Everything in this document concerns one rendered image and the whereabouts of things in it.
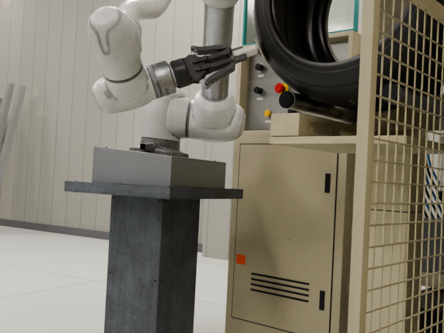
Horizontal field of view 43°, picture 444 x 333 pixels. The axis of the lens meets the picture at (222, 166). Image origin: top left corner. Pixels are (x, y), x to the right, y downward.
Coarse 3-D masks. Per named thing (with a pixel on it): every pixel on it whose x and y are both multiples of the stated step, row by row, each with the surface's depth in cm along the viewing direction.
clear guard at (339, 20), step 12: (252, 0) 246; (336, 0) 219; (348, 0) 215; (252, 12) 246; (336, 12) 218; (348, 12) 215; (252, 24) 245; (336, 24) 218; (348, 24) 215; (252, 36) 245
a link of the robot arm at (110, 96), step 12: (144, 72) 142; (96, 84) 143; (108, 84) 140; (120, 84) 139; (132, 84) 140; (144, 84) 142; (96, 96) 142; (108, 96) 142; (120, 96) 141; (132, 96) 142; (144, 96) 144; (156, 96) 146; (108, 108) 144; (120, 108) 144; (132, 108) 146
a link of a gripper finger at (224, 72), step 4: (232, 64) 148; (224, 68) 148; (228, 68) 148; (232, 68) 148; (216, 72) 147; (220, 72) 147; (224, 72) 147; (228, 72) 148; (232, 72) 150; (212, 76) 147; (216, 76) 147; (220, 76) 148; (224, 76) 149; (208, 80) 146; (212, 80) 147; (216, 80) 148; (204, 84) 147; (208, 84) 146; (208, 88) 148
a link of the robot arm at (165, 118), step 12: (168, 96) 214; (180, 96) 217; (156, 108) 214; (168, 108) 214; (180, 108) 214; (144, 120) 218; (156, 120) 214; (168, 120) 214; (180, 120) 214; (144, 132) 217; (156, 132) 214; (168, 132) 215; (180, 132) 216
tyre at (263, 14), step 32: (256, 0) 151; (288, 0) 166; (320, 0) 170; (256, 32) 154; (288, 32) 167; (320, 32) 169; (288, 64) 143; (320, 64) 136; (352, 64) 131; (384, 64) 127; (320, 96) 141; (352, 96) 135
